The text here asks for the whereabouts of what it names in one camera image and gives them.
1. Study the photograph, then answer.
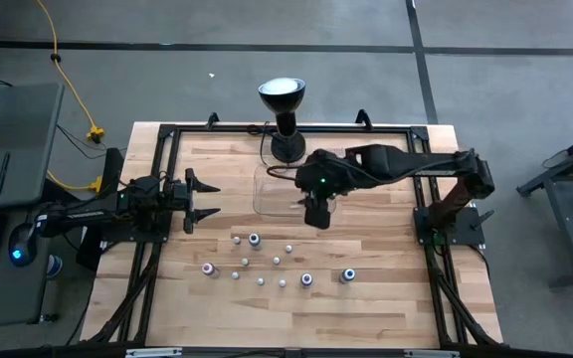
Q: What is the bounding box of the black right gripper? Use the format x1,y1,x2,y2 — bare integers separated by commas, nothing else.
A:
295,150,352,231

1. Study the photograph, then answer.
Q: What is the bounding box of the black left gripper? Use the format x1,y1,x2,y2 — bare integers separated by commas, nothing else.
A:
164,167,222,236

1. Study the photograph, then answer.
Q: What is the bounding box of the black gooseneck desk lamp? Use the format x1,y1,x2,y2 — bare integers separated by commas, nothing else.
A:
258,78,308,165

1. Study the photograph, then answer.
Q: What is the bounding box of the clear plastic bin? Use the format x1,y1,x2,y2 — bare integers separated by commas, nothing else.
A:
252,163,337,219

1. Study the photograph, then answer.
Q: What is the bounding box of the black flat monitor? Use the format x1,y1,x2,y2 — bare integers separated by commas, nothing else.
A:
75,147,126,272

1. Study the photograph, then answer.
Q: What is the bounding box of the blue shoe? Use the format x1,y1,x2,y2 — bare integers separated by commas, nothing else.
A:
46,254,65,279

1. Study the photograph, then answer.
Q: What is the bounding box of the black computer mouse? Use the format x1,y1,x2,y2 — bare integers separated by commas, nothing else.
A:
7,222,39,268

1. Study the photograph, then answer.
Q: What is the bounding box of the black pen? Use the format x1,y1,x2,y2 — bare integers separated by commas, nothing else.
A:
0,151,12,197

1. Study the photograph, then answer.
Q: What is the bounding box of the grey desk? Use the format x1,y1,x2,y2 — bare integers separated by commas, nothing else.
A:
0,82,65,330

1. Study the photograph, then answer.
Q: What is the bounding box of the dark metal side table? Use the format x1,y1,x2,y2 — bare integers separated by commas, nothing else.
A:
516,123,573,289

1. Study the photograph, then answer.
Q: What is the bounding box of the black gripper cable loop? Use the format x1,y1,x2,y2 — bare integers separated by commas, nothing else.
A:
265,163,300,181

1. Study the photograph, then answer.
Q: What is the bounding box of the black lamp cable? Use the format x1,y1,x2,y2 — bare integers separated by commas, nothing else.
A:
246,121,291,175

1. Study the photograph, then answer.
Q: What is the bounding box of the yellow extension cable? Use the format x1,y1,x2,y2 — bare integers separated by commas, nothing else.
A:
36,0,106,145
46,170,104,194

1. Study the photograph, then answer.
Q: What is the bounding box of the silver metal bracket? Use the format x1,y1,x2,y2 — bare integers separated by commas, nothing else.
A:
403,349,461,358
124,347,183,358

